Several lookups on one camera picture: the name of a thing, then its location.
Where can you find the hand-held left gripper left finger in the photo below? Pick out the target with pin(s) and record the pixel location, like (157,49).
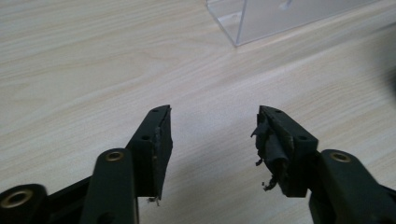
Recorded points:
(149,155)

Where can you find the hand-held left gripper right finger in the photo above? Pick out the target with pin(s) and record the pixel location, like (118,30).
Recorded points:
(289,149)

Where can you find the clear acrylic box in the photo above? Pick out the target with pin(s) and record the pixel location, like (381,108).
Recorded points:
(274,18)

